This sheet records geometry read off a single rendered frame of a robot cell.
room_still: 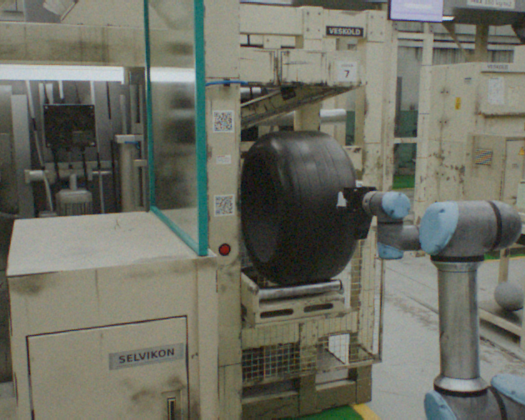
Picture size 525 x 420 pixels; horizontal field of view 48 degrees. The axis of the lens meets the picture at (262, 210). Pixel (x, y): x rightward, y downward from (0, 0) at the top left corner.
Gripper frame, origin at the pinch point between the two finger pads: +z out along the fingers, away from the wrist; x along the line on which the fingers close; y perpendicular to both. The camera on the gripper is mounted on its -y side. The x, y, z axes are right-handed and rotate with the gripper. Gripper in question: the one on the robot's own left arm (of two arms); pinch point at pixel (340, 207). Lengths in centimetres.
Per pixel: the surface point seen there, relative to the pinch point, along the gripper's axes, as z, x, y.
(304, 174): 4.5, 10.8, 11.6
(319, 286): 18.0, 0.2, -29.8
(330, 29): 70, -35, 77
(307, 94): 57, -16, 45
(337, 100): 663, -356, 119
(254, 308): 14.7, 27.1, -34.2
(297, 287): 18.1, 8.9, -29.5
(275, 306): 16.3, 18.6, -34.7
